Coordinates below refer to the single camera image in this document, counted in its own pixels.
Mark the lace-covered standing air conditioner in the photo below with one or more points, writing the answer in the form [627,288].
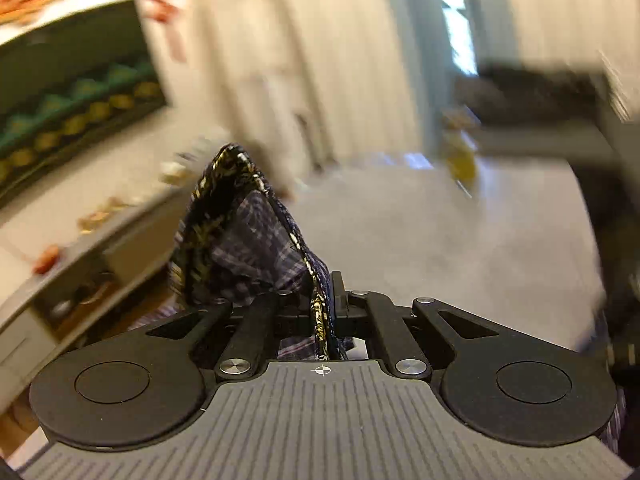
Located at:
[240,60]

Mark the gold bowl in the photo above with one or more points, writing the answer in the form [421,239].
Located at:
[92,221]

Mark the light window curtain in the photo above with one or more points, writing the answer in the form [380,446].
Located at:
[550,0]

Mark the grey and brown tv cabinet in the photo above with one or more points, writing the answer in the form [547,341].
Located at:
[130,255]

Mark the navy plaid shirt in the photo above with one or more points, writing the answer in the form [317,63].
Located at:
[240,240]

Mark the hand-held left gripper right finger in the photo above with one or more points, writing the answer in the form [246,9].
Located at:
[372,310]

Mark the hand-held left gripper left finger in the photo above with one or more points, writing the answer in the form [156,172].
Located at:
[265,310]

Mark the yellow-green drinking glass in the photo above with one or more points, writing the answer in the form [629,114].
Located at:
[460,162]

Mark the red fruit plate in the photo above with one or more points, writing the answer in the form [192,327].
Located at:
[46,259]

